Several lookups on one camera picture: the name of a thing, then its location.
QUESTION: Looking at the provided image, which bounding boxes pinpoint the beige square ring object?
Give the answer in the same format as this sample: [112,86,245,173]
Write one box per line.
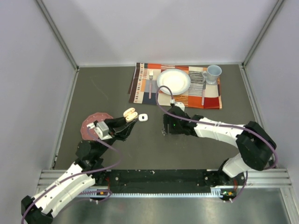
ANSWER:
[123,107,138,122]

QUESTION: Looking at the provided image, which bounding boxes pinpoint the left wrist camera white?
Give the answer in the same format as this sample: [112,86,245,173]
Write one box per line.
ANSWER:
[86,121,112,140]

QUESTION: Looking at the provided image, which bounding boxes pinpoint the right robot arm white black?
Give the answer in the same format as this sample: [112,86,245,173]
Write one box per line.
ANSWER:
[163,105,277,185]

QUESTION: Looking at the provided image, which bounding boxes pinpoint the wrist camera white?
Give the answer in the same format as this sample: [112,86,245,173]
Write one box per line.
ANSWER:
[86,121,112,140]
[170,99,185,112]

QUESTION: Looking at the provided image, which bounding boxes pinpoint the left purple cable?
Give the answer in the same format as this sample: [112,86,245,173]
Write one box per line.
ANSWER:
[21,127,122,224]

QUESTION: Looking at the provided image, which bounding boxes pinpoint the white earbud charging case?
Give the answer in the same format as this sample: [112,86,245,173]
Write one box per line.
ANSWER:
[138,113,148,122]

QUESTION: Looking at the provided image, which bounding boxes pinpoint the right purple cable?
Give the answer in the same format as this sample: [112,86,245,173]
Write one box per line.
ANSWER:
[156,85,278,203]

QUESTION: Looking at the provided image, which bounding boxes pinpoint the pink handled knife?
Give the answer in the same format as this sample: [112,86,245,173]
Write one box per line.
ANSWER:
[201,78,206,106]

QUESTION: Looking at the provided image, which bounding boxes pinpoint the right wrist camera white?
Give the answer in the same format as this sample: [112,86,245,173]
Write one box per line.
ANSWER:
[170,99,185,112]

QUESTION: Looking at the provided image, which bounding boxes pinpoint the patterned orange placemat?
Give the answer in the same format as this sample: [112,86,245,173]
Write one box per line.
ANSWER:
[129,63,222,109]

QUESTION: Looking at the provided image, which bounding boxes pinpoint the pink polka dot plate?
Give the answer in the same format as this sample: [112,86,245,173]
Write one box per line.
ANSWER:
[80,112,113,140]

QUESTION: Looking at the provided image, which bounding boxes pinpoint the grey cable duct rail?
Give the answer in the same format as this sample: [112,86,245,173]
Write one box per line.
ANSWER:
[78,188,236,198]

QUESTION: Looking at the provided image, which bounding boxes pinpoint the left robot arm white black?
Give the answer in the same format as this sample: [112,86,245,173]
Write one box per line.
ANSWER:
[21,117,138,224]

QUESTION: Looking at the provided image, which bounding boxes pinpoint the purple cable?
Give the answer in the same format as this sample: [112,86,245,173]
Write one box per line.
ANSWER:
[21,127,122,224]
[156,85,278,203]

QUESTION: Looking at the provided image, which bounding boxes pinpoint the white round plate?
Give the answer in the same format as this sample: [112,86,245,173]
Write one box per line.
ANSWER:
[157,69,191,96]

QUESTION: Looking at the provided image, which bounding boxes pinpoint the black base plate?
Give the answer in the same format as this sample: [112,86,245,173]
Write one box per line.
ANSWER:
[95,169,245,194]

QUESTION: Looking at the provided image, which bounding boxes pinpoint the pink handled fork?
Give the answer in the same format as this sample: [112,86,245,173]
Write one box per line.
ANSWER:
[149,70,154,99]

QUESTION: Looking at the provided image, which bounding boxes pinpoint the light blue mug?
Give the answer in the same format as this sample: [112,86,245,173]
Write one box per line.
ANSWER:
[202,65,222,84]

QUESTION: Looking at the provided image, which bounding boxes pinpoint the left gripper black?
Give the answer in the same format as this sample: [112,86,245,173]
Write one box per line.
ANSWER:
[96,113,138,157]

